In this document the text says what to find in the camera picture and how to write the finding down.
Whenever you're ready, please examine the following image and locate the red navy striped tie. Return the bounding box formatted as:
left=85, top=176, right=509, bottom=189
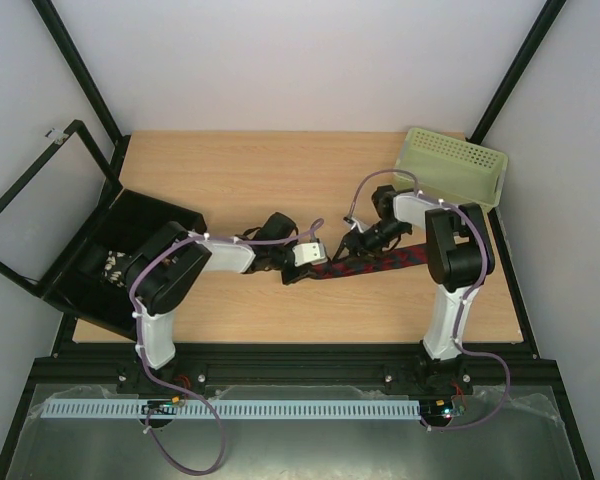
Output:
left=308, top=244, right=427, bottom=280

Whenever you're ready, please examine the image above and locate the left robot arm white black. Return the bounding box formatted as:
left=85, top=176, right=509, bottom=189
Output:
left=121, top=212, right=328, bottom=370

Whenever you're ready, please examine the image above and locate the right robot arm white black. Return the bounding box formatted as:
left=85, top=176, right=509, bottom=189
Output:
left=339, top=185, right=495, bottom=392

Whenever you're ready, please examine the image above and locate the light green plastic basket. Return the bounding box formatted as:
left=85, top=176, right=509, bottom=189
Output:
left=393, top=128, right=508, bottom=211

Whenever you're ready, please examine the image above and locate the black divided storage box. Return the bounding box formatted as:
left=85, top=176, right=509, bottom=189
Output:
left=43, top=190, right=207, bottom=340

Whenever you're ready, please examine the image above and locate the black white patterned rolled tie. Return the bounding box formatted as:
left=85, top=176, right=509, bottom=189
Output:
left=103, top=251, right=131, bottom=288

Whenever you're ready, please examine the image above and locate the black open box lid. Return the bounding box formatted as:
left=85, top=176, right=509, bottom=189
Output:
left=0, top=120, right=123, bottom=298

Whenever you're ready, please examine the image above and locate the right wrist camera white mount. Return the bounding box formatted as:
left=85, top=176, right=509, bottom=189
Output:
left=343, top=215, right=368, bottom=234

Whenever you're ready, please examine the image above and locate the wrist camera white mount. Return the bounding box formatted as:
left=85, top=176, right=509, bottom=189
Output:
left=292, top=240, right=328, bottom=267
left=343, top=215, right=368, bottom=234

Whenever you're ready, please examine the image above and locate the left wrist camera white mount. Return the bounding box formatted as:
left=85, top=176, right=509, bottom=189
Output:
left=292, top=240, right=328, bottom=267

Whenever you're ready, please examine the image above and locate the light blue slotted cable duct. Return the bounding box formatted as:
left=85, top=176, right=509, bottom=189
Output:
left=41, top=399, right=421, bottom=421

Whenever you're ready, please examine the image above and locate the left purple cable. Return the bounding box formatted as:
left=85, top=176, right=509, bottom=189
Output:
left=129, top=216, right=326, bottom=473

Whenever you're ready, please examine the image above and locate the left black frame post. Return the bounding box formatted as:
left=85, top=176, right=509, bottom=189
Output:
left=30, top=0, right=124, bottom=146

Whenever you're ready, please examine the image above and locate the black frame post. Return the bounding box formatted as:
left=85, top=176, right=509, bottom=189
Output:
left=468, top=0, right=567, bottom=145
left=30, top=0, right=124, bottom=146

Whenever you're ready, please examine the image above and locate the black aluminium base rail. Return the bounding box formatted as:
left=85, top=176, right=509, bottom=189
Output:
left=25, top=343, right=565, bottom=398

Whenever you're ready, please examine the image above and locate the right black frame post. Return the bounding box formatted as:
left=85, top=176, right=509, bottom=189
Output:
left=468, top=0, right=567, bottom=145

